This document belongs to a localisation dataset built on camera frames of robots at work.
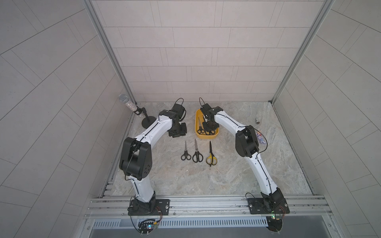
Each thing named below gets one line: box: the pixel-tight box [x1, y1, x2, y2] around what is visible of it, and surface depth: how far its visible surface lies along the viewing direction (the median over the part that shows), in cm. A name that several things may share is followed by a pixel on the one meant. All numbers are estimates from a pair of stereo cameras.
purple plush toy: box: [255, 130, 266, 144], surface depth 96 cm
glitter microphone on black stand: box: [118, 93, 157, 129], surface depth 88 cm
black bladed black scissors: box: [192, 138, 204, 163], surface depth 90 cm
